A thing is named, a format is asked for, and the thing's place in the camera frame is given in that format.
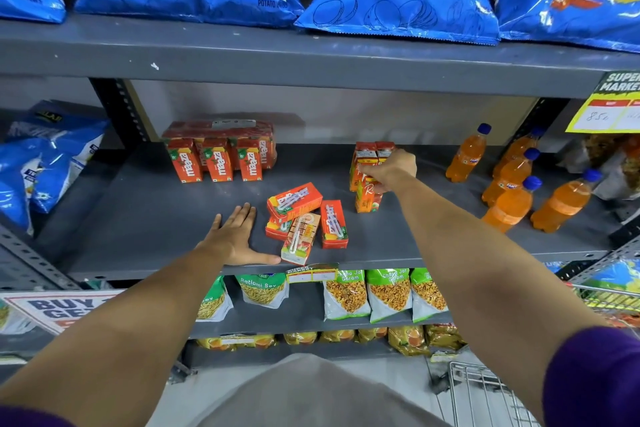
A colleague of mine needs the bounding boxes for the person's right hand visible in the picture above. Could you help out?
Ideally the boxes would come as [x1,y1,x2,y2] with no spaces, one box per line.
[357,149,418,194]

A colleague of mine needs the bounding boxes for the person's left hand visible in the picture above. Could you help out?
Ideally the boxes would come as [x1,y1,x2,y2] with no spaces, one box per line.
[195,202,282,266]

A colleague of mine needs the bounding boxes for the person's left forearm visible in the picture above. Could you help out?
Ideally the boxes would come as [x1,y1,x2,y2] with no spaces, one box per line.
[0,243,242,427]

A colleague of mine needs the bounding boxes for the person's right forearm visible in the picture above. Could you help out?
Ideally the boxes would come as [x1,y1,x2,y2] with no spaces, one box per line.
[394,175,610,423]

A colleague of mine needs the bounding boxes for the green and white snack packet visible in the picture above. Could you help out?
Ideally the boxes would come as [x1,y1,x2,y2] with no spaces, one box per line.
[366,269,414,324]
[196,276,235,323]
[322,270,372,322]
[409,268,450,324]
[234,273,290,310]

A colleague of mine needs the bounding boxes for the red juice carton with straw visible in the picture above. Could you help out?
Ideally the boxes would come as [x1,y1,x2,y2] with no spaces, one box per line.
[266,182,324,224]
[264,216,294,242]
[320,199,350,250]

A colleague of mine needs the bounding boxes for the pale orange juice carton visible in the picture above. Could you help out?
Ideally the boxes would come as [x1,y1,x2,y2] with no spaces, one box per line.
[280,212,322,266]

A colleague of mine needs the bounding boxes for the yellow shelf label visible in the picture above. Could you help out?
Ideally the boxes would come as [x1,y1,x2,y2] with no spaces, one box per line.
[285,263,340,285]

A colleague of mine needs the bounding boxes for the wrapped pack of juice cartons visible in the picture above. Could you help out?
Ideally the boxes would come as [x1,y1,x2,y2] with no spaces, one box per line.
[161,120,278,184]

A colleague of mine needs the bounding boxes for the orange soda bottle blue cap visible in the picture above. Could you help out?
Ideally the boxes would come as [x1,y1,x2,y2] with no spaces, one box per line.
[482,175,543,234]
[445,123,493,183]
[530,168,603,234]
[492,127,546,180]
[481,147,541,207]

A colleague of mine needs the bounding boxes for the grey metal shelf rack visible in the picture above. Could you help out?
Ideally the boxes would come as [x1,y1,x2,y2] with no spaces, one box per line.
[0,0,640,387]

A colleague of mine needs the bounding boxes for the grey garment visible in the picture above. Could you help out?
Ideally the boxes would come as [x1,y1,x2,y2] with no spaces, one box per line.
[189,354,453,427]

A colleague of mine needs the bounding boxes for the row of yellow snack packets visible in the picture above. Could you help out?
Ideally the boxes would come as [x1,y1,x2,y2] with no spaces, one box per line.
[196,324,467,357]

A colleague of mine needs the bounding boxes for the blue and white snack packet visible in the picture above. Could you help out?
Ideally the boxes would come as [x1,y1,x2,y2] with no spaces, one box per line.
[7,100,111,215]
[0,138,51,236]

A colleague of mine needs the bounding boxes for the white promotion sign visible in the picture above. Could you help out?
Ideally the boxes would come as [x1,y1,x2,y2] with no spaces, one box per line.
[0,289,127,336]

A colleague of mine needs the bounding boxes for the clear snack packet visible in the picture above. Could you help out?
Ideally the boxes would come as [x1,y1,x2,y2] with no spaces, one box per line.
[0,301,37,336]

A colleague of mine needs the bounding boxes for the clear snack packets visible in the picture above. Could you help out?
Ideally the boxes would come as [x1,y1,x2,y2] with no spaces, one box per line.
[556,133,640,202]

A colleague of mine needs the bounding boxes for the yellow price sign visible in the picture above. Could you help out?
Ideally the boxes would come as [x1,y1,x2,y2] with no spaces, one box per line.
[565,71,640,134]

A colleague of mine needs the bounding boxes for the metal shopping cart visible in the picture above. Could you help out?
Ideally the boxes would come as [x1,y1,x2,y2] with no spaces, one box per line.
[429,361,544,427]

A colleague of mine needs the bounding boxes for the blue and yellow packet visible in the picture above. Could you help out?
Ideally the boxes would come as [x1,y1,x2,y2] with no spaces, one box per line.
[582,259,640,295]

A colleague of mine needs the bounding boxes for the purple shirt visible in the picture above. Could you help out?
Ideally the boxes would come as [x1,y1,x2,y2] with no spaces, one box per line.
[0,326,640,427]

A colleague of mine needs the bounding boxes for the metal wire basket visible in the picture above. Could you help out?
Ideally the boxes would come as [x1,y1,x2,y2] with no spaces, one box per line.
[569,283,640,328]

